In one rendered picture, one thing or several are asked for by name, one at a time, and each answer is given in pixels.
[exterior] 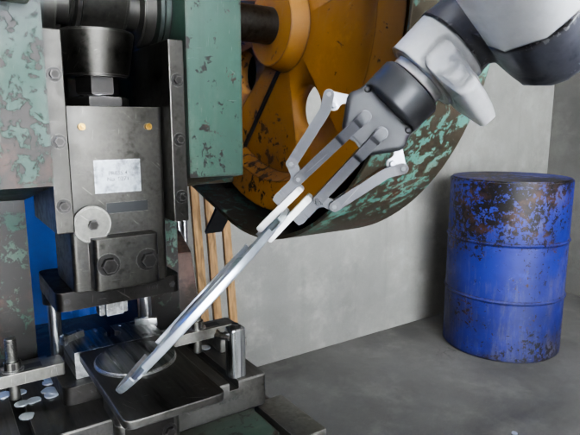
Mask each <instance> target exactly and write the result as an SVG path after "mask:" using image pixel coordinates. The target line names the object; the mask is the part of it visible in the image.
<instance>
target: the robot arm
mask: <svg viewBox="0 0 580 435"><path fill-rule="evenodd" d="M393 53H394V55H395V57H396V58H397V60H396V61H395V62H393V61H387V62H386V63H385V64H384V65H383V66H382V67H381V68H380V69H379V70H378V71H377V72H376V73H375V75H374V76H373V77H372V78H371V79H370V80H369V81H368V82H367V83H366V84H365V85H364V86H363V87H362V88H360V89H358V90H355V91H352V92H351V93H350V94H349V95H348V94H343V93H340V92H335V91H333V90H332V89H326V90H325V91H324V94H323V98H322V102H321V105H320V109H319V111H318V113H317V114H316V116H315V117H314V118H313V120H312V122H311V123H310V125H309V126H308V128H307V130H306V132H305V133H304V135H303V136H302V137H301V139H300V140H299V142H298V144H297V146H296V147H295V149H294V150H293V152H292V153H291V155H290V156H289V158H288V159H287V162H286V167H287V169H288V171H289V173H290V175H291V178H290V180H289V181H288V182H287V183H286V184H285V185H284V186H283V187H282V188H281V189H280V190H279V191H278V192H277V193H276V194H275V195H274V198H273V201H274V202H275V203H276V204H277V205H278V206H277V207H276V208H275V209H274V210H273V211H272V212H271V213H270V214H269V215H268V216H267V217H266V218H265V219H264V220H263V221H262V222H261V223H260V224H259V225H258V226H257V227H256V229H257V230H258V231H259V232H262V231H263V230H264V229H265V228H266V227H267V226H269V225H270V224H271V223H272V222H273V221H274V220H275V219H276V218H277V217H278V216H279V215H280V214H281V213H282V212H283V211H284V210H285V209H286V208H287V207H288V206H289V205H290V204H291V203H292V202H293V201H294V200H295V199H296V198H297V197H298V196H299V195H300V194H301V193H302V192H303V191H304V189H305V188H304V187H303V186H302V185H301V184H302V183H303V182H304V181H305V180H306V179H307V178H308V177H309V176H310V175H311V174H313V173H314V172H315V171H316V170H317V169H318V168H319V167H320V166H321V165H322V164H323V163H324V162H325V161H327V160H328V159H329V158H330V157H331V156H332V155H333V154H334V153H335V152H336V151H337V150H338V149H339V148H341V147H342V146H343V145H344V144H345V143H346V142H347V141H348V140H349V139H350V140H352V141H353V142H355V143H356V145H357V146H358V149H357V150H356V151H355V152H354V153H353V155H352V156H351V157H350V158H349V159H348V160H347V161H346V162H345V163H344V164H343V165H342V166H341V167H340V168H339V169H338V170H337V171H336V172H335V173H334V174H333V176H332V177H331V178H330V179H329V180H328V181H327V182H326V183H325V184H324V185H323V186H322V188H321V189H320V190H319V191H318V192H317V193H316V194H315V196H314V197H313V196H312V195H311V194H310V193H308V194H307V195H306V196H305V197H304V198H303V199H302V200H301V201H300V202H299V203H298V204H297V205H296V206H295V207H294V208H293V209H292V210H291V211H290V212H289V213H288V215H287V217H286V219H285V220H284V221H283V223H282V224H281V226H280V227H279V228H278V229H277V230H276V232H275V233H274V234H273V235H272V236H271V237H270V238H269V240H268V241H269V242H270V243H271V242H272V241H273V240H274V239H275V238H276V237H277V236H278V235H279V234H280V233H281V232H282V231H283V230H284V229H285V228H286V227H287V226H288V225H289V224H290V223H291V222H292V221H294V222H295V223H296V224H297V225H301V224H303V223H304V222H305V221H306V220H307V219H308V218H309V217H310V216H311V215H312V214H313V213H314V212H315V211H316V210H317V209H318V208H319V207H324V208H326V209H328V210H331V211H333V212H336V211H339V210H341V209H342V208H344V207H345V206H346V205H348V204H349V203H351V202H352V201H354V200H356V199H358V198H359V197H361V196H362V195H363V194H364V193H366V192H368V191H370V190H371V189H373V188H374V187H376V186H378V185H380V184H381V183H382V182H383V181H385V180H387V179H388V178H391V177H394V176H399V175H402V174H405V173H407V172H408V170H409V167H408V165H407V164H406V162H405V158H404V154H403V148H404V147H405V146H406V145H407V140H408V138H409V136H410V135H411V134H412V133H413V132H414V131H415V130H416V129H417V128H418V127H419V126H420V125H421V124H422V123H423V122H424V121H425V120H426V119H427V118H428V117H429V116H430V115H431V114H432V113H433V112H434V111H435V110H436V109H435V108H436V102H437V101H438V100H439V101H440V102H442V103H443V104H451V106H452V107H453V108H454V109H455V110H457V111H458V112H460V113H461V114H463V115H464V116H466V117H467V118H468V119H470V120H471V121H473V122H474V123H476V124H478V125H479V126H484V125H487V124H488V123H489V122H490V121H491V120H492V119H493V118H494V117H495V110H494V107H493V105H492V103H491V101H490V99H489V96H488V94H487V92H486V91H485V90H484V88H483V86H482V84H481V82H480V80H479V78H478V76H479V75H480V74H481V73H482V70H483V69H484V68H485V67H486V66H487V65H488V64H490V63H496V64H497V65H499V66H500V67H501V68H502V69H503V70H504V71H505V72H506V73H508V74H509V75H510V76H512V77H513V78H514V79H516V80H517V81H519V82H520V83H521V84H522V85H555V84H558V83H561V82H564V81H566V80H568V79H570V78H571V77H572V76H574V75H575V74H576V73H578V72H579V71H580V0H440V1H439V2H438V3H437V4H436V5H434V6H433V7H432V8H430V9H429V10H428V11H427V12H425V13H424V14H423V15H421V18H420V19H419V20H418V21H417V23H416V24H415V25H414V26H413V27H412V28H411V29H410V30H409V31H408V32H407V33H406V34H405V35H404V36H403V37H402V38H401V39H400V40H399V41H398V42H397V44H396V45H395V46H394V47H393ZM341 104H345V109H344V119H343V124H342V128H343V130H342V131H341V132H340V133H339V134H337V135H336V136H335V137H334V138H333V139H332V140H331V141H330V142H329V143H328V144H327V145H326V146H325V147H324V148H323V149H322V150H320V151H319V152H318V153H317V154H316V155H315V156H314V157H313V158H312V159H311V160H310V161H309V162H308V163H307V164H306V165H305V166H303V167H302V168H301V169H300V167H299V162H300V160H301V158H302V157H303V155H304V154H305V152H306V151H307V149H308V148H309V146H310V145H311V143H312V141H313V140H314V138H315V136H316V135H317V133H318V132H319V131H320V129H321V128H322V126H323V124H324V123H325V121H326V119H327V117H328V116H329V115H330V112H331V110H332V111H335V110H338V108H339V106H340V105H341ZM392 152H393V155H392V156H391V157H390V158H388V159H387V161H386V166H385V167H381V168H380V169H378V170H376V171H375V172H373V173H372V174H371V175H369V176H368V177H366V178H364V179H363V180H361V181H359V182H358V183H356V184H355V185H353V186H352V187H351V188H349V189H347V190H346V191H344V192H342V193H341V194H339V195H338V196H336V197H335V198H334V199H333V198H331V197H330V196H331V195H332V194H333V193H334V192H335V191H336V190H337V188H338V187H339V186H340V185H341V184H342V183H343V182H344V181H345V180H346V179H347V178H348V177H349V176H350V174H351V173H352V172H353V171H354V170H355V169H356V168H357V167H358V166H359V165H360V164H361V163H362V162H363V161H364V160H365V159H366V158H367V157H368V156H369V155H377V154H386V153H392Z"/></svg>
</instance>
